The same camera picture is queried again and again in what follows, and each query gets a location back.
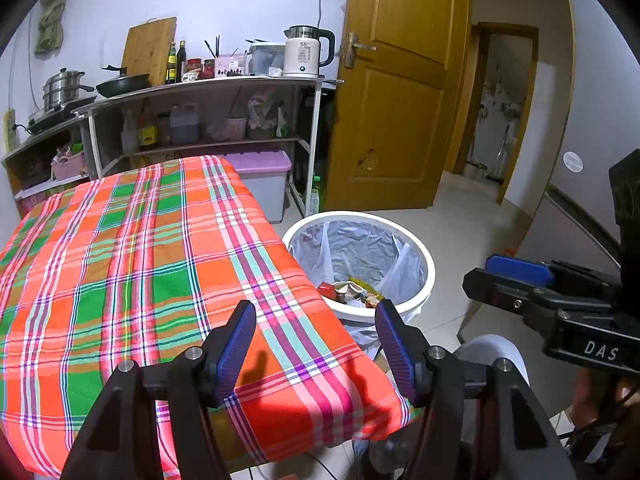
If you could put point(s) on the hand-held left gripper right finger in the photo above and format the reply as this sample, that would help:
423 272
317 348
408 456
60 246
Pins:
395 350

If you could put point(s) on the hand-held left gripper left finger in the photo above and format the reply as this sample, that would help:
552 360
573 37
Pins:
235 350

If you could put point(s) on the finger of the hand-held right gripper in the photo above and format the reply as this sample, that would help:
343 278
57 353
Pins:
520 269
495 290

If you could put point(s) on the person's right hand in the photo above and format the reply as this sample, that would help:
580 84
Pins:
592 400

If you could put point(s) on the white rounded object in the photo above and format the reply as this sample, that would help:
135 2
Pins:
492 352

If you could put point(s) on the beige crumpled wrapper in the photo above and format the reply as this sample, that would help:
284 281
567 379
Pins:
347 291

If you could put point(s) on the red white candy wrapper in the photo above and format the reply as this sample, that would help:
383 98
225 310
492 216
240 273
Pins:
327 291

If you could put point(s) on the plaid orange green tablecloth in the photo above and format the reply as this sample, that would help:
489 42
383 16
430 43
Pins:
125 285

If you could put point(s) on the purple lid storage box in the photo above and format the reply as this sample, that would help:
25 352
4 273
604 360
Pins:
270 195

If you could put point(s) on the green plastic bottle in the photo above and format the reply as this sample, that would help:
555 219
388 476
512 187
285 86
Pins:
314 200

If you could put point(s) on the yellow wooden door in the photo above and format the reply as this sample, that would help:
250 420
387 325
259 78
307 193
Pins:
400 110

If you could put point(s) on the pink plastic tub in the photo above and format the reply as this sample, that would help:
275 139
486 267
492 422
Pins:
235 129

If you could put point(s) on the dark liquid jug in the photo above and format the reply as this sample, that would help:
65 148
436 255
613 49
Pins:
185 125

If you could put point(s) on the yellow label condiment bottle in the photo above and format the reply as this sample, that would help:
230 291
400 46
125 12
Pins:
147 135

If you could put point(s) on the crumpled plastic bags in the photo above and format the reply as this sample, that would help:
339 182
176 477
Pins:
265 115

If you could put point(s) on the pink plastic basket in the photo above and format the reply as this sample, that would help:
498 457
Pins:
69 167

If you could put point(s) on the metal shelf rack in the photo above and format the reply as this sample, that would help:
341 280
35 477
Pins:
210 84

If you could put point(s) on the red sauce jar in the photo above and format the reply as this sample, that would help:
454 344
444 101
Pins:
192 68
209 67

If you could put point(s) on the pink utensil holder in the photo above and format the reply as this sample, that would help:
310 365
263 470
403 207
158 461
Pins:
232 66

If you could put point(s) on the black frying pan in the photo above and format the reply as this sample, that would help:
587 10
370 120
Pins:
122 86

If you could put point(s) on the white shelf unit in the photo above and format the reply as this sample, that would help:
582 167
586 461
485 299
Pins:
30 145

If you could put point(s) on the yellow label oil bottle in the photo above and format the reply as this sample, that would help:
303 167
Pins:
171 66

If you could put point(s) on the dark sauce bottle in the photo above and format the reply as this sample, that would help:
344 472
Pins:
181 63

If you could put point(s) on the clear water filter pitcher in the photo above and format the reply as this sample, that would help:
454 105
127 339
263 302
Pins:
265 60

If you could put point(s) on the black induction cooker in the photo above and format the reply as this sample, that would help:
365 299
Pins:
47 119

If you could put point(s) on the white electric kettle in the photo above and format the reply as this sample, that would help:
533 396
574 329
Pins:
302 57

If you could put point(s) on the steel steamer pot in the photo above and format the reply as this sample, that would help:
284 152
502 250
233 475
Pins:
62 91

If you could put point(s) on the wooden cutting board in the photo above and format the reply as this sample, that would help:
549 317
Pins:
147 50

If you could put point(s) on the yellowed power strip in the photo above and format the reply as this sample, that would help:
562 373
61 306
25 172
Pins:
8 132

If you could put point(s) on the hanging green cloth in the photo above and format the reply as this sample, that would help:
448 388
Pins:
51 30

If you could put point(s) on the round white wall sticker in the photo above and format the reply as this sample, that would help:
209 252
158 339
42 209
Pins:
572 161

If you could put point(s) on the wooden door frame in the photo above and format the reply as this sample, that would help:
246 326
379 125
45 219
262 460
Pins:
525 110

